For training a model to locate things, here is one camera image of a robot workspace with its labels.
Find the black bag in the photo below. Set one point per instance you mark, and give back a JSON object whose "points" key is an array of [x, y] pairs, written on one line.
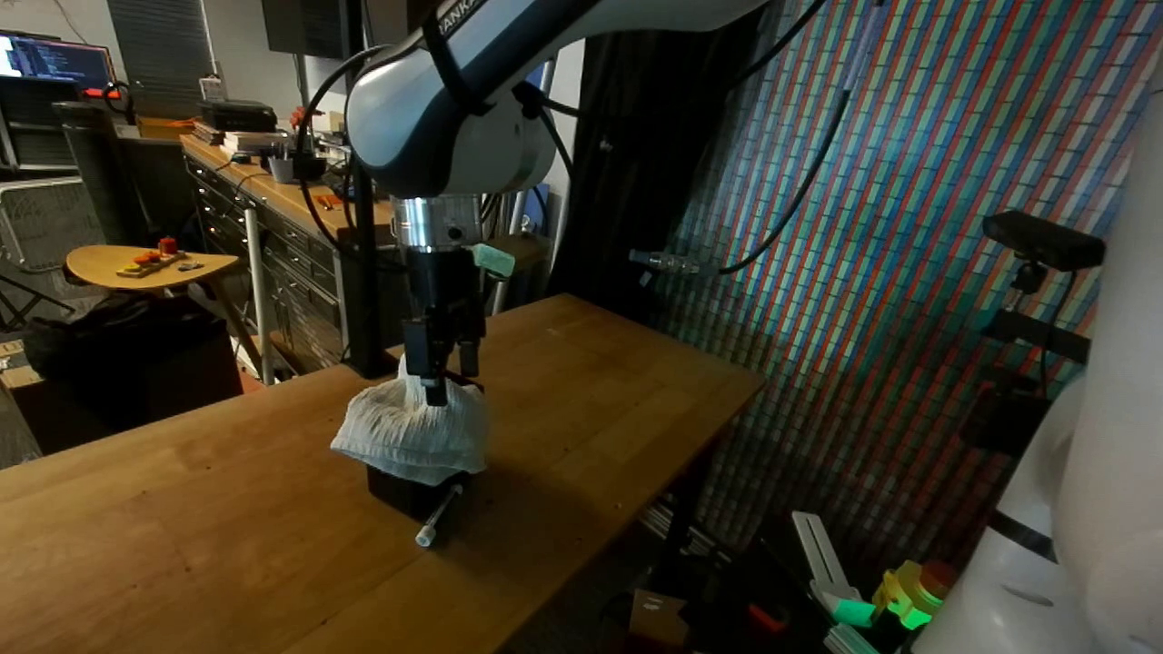
{"points": [[127, 359]]}

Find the black curtain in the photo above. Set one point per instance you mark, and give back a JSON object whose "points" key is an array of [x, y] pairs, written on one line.
{"points": [[636, 163]]}

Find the white pole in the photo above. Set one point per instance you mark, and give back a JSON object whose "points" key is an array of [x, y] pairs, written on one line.
{"points": [[261, 309]]}

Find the workbench with drawers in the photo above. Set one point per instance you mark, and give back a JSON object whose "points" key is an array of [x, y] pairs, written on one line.
{"points": [[291, 263]]}

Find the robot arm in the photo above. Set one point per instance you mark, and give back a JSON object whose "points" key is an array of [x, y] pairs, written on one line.
{"points": [[427, 118]]}

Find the white marker pen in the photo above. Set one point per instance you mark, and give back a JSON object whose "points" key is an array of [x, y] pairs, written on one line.
{"points": [[438, 518]]}

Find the small cardboard box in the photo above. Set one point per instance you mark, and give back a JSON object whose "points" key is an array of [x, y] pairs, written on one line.
{"points": [[659, 618]]}

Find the camera on mount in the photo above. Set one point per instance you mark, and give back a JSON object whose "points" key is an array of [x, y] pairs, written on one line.
{"points": [[1040, 241]]}

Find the wooden toy with red pieces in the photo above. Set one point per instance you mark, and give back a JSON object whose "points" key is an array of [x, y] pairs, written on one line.
{"points": [[150, 262]]}

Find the multicolour patterned backdrop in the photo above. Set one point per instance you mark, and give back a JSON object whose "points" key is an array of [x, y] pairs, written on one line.
{"points": [[909, 318]]}

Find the white plastic bracket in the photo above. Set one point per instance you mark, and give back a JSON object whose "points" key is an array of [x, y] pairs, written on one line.
{"points": [[822, 563]]}

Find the black pole stand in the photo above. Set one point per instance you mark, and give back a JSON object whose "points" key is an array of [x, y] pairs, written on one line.
{"points": [[365, 272]]}

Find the monitor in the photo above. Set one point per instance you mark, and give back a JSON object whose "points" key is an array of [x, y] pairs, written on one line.
{"points": [[54, 59]]}

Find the stack of books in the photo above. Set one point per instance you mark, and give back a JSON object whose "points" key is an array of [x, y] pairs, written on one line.
{"points": [[256, 141]]}

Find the black device box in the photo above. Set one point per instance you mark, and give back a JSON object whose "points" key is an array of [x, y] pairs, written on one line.
{"points": [[238, 115]]}

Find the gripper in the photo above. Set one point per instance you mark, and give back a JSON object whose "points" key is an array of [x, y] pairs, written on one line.
{"points": [[445, 286]]}

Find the white cloth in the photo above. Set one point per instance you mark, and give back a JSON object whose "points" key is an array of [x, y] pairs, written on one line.
{"points": [[409, 427]]}

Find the yellow emergency stop button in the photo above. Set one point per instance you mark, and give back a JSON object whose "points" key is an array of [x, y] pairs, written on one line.
{"points": [[909, 595]]}

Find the round wooden side table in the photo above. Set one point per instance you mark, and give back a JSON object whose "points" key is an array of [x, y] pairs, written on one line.
{"points": [[100, 265]]}

